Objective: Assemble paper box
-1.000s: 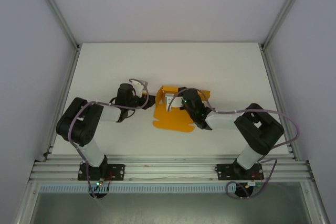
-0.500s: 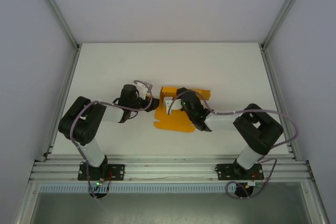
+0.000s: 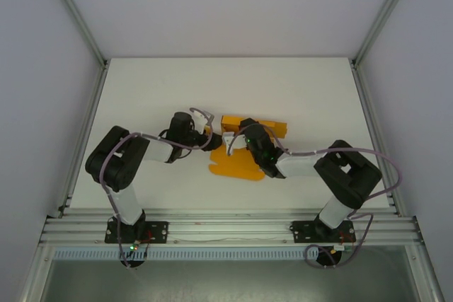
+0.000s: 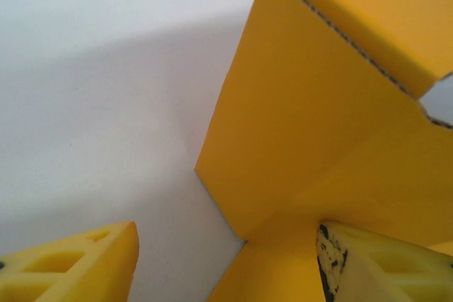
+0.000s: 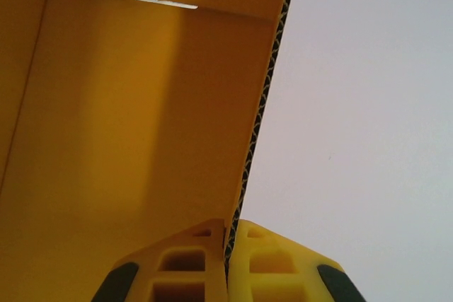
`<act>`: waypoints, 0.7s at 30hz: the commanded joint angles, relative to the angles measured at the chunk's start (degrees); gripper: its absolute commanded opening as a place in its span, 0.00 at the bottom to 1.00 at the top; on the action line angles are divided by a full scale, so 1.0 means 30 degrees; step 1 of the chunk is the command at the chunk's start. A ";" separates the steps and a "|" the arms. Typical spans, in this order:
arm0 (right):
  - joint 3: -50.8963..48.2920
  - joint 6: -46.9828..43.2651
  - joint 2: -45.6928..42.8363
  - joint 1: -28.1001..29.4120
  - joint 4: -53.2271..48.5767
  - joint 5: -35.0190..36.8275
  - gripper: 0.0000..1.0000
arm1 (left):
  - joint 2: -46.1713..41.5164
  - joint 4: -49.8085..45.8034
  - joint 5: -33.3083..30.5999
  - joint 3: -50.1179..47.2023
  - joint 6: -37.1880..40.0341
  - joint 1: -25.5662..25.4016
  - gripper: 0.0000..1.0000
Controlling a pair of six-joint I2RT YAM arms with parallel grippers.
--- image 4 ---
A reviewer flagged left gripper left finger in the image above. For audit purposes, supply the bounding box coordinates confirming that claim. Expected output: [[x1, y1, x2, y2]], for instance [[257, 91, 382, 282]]
[[0, 221, 140, 302]]

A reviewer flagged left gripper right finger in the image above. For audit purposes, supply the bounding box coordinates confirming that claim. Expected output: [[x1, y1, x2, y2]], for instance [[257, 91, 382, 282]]
[[315, 222, 453, 302]]

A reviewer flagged orange cardboard box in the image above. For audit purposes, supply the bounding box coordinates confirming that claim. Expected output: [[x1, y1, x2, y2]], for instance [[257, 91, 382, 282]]
[[194, 0, 453, 302]]

